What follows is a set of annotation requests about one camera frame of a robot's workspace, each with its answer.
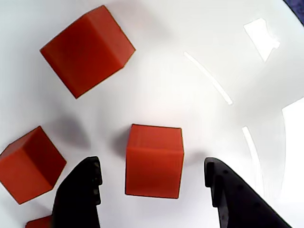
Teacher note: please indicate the blue woven cloth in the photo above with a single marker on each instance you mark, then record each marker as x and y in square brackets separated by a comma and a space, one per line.
[298, 9]

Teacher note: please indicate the white round plate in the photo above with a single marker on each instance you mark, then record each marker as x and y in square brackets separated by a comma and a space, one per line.
[166, 99]

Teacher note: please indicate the red cube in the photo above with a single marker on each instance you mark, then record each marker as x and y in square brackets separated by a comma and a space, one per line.
[154, 161]
[28, 166]
[85, 52]
[40, 223]

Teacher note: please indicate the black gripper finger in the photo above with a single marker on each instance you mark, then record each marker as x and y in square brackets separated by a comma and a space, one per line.
[76, 204]
[242, 204]

